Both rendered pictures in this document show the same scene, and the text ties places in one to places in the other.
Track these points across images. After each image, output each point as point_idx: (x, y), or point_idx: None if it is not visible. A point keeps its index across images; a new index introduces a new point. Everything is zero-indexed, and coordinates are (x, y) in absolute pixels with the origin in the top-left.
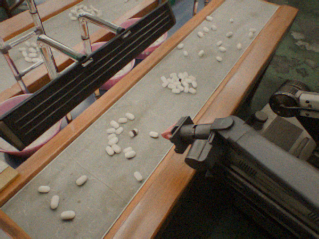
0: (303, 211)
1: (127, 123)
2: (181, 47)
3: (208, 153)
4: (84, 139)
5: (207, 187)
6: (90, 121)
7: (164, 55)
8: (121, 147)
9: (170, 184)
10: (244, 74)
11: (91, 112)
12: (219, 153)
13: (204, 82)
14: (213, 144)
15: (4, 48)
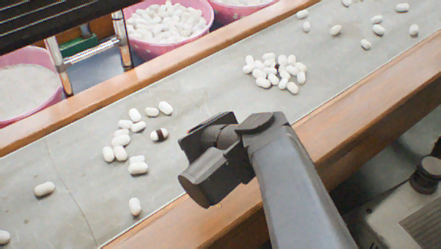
0: None
1: (157, 118)
2: (302, 16)
3: (214, 172)
4: (79, 128)
5: None
6: (99, 102)
7: (268, 24)
8: (131, 154)
9: (180, 234)
10: (403, 77)
11: (105, 89)
12: (243, 182)
13: (323, 79)
14: (230, 158)
15: None
